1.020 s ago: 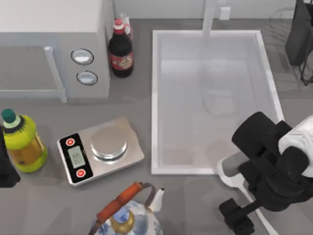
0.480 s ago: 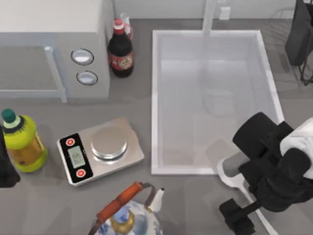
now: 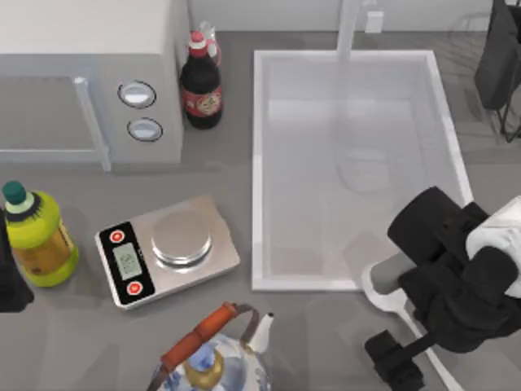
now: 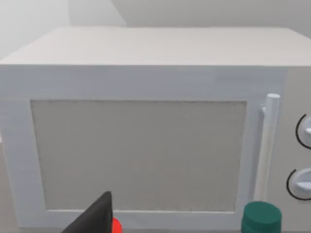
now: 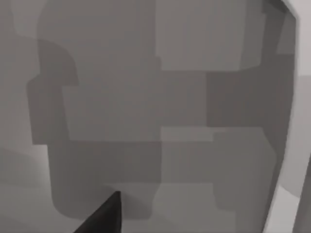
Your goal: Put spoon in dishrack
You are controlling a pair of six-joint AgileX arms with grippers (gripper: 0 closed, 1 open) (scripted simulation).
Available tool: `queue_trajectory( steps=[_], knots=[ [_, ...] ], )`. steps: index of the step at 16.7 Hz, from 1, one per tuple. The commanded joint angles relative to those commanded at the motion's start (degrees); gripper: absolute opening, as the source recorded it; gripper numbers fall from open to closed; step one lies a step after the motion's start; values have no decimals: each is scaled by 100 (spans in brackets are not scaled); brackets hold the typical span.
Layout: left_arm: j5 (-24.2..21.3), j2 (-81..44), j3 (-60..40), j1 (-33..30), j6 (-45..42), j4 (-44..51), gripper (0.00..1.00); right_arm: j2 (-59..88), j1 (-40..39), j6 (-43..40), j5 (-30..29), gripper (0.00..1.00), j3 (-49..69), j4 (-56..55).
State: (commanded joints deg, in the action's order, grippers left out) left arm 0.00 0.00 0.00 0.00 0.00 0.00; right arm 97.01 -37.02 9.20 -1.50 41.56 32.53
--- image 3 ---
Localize white wall outlet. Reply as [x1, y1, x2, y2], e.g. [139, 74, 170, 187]
[365, 11, 385, 34]

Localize black chair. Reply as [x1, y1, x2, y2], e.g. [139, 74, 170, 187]
[473, 0, 521, 143]

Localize blue and white kettle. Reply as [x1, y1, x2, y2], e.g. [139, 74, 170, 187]
[146, 301, 275, 391]

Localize microwave oven door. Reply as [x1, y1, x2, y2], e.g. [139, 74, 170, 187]
[0, 64, 112, 172]

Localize green bottle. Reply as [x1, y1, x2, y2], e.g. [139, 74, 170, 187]
[2, 180, 80, 288]

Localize silver kitchen scale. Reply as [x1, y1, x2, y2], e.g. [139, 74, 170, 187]
[94, 194, 243, 312]

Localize clear plastic bottle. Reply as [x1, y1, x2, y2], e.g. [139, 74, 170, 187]
[198, 20, 223, 67]

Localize pale microwave oven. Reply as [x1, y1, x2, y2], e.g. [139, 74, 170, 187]
[0, 0, 191, 173]

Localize tall white tap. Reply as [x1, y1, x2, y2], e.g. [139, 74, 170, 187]
[335, 0, 360, 63]

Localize dark soda bottle red cap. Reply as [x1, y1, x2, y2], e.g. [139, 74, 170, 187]
[179, 30, 224, 131]

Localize round microwave knob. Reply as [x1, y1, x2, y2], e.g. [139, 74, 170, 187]
[126, 116, 164, 143]
[117, 80, 158, 110]

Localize microwave door handle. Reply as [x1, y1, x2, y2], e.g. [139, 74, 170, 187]
[72, 76, 112, 173]

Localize white sink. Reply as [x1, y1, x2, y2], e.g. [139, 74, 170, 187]
[251, 49, 475, 292]

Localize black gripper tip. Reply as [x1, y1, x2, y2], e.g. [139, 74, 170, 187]
[0, 206, 36, 314]

